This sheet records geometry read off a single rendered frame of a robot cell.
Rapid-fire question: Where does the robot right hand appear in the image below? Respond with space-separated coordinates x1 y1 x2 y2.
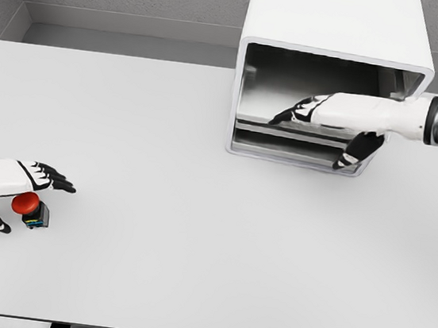
263 83 391 176

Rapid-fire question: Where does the white tabletop storage cabinet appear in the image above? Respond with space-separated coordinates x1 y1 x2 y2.
222 0 438 187

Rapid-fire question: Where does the grey cabinet drawer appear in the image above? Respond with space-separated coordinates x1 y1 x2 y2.
229 112 372 176

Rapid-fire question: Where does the red button load switch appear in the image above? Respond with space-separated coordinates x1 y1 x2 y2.
8 189 54 233

